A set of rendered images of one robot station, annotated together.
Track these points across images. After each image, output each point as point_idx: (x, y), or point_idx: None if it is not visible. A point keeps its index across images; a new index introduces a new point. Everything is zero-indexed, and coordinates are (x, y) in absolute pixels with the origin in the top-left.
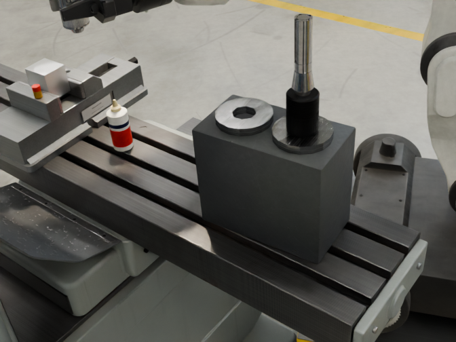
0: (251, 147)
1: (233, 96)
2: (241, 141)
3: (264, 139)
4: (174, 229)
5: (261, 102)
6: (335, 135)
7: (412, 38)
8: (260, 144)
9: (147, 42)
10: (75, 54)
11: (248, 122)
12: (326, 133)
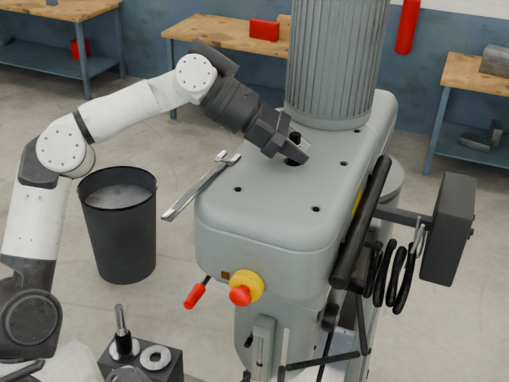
0: (149, 341)
1: (165, 379)
2: (155, 344)
3: (143, 347)
4: (198, 380)
5: (146, 366)
6: (107, 354)
7: None
8: (145, 343)
9: None
10: None
11: (151, 349)
12: (112, 346)
